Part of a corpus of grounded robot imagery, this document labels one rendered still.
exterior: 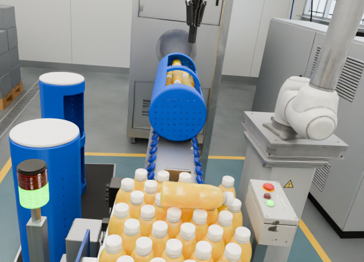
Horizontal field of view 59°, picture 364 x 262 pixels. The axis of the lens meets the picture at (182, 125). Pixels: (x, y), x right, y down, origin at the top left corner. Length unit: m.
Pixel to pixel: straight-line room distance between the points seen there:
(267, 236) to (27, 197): 0.65
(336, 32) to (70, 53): 5.46
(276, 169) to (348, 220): 1.36
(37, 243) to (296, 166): 1.13
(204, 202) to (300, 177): 0.83
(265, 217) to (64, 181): 0.88
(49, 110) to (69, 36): 4.13
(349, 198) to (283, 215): 1.77
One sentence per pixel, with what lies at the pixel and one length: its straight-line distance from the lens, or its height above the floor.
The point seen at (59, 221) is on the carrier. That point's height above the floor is 0.65.
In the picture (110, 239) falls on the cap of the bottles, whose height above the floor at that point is 1.10.
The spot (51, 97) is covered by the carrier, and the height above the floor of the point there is 0.94.
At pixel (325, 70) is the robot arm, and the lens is 1.35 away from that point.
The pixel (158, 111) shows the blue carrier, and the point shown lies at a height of 1.10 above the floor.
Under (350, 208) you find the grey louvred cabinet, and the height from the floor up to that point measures 0.29.
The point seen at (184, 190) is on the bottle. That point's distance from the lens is 0.90.
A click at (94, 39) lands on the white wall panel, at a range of 6.24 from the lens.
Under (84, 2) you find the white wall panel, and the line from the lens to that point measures 6.18.
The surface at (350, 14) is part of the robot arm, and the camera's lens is 1.34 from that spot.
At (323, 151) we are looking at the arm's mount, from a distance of 1.64.
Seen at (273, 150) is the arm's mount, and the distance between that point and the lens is 1.53.
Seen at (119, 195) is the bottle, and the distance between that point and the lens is 1.03.
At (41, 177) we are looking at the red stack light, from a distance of 0.81.
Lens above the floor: 1.67
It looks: 23 degrees down
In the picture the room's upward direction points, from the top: 7 degrees clockwise
